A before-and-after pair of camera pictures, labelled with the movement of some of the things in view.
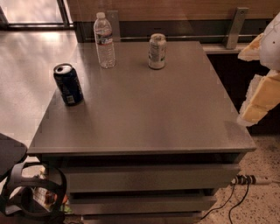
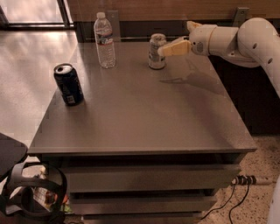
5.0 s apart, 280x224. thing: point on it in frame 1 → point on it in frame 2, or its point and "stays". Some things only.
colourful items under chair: [48, 199] stays
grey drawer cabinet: [145, 145] stays
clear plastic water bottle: [104, 39] stays
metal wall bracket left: [114, 17] stays
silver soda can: [157, 52] stays
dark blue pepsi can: [69, 85] stays
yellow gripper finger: [251, 52] → [192, 25]
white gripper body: [271, 46] → [199, 39]
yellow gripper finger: [262, 94] → [180, 47]
